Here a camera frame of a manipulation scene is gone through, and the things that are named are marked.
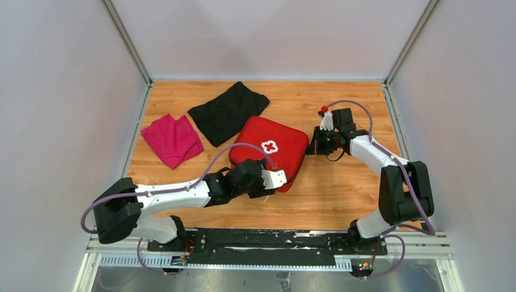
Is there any aluminium frame rail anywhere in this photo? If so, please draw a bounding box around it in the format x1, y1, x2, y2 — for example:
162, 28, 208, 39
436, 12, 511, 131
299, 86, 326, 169
73, 228, 464, 291

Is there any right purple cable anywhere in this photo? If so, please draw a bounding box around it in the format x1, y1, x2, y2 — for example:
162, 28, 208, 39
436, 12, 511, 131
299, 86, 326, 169
326, 99, 437, 281

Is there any red black medicine kit case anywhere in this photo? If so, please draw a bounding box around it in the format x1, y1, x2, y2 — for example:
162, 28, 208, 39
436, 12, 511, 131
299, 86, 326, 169
234, 116, 309, 193

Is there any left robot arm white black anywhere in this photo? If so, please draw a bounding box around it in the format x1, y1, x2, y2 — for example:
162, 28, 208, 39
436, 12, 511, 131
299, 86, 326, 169
91, 159, 287, 251

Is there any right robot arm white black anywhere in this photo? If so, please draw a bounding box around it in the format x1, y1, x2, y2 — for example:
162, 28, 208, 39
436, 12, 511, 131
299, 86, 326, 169
306, 106, 434, 254

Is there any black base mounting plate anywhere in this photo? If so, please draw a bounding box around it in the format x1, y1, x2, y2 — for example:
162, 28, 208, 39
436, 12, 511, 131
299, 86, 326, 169
144, 228, 387, 267

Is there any black cloth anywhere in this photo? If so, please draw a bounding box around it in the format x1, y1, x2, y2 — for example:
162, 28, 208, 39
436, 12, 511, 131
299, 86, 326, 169
187, 81, 270, 147

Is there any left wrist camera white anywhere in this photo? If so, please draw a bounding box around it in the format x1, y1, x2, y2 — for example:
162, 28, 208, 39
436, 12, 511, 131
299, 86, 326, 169
261, 169, 288, 190

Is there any pink cloth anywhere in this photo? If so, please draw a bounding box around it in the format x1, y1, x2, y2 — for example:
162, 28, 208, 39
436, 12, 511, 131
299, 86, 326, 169
141, 114, 204, 169

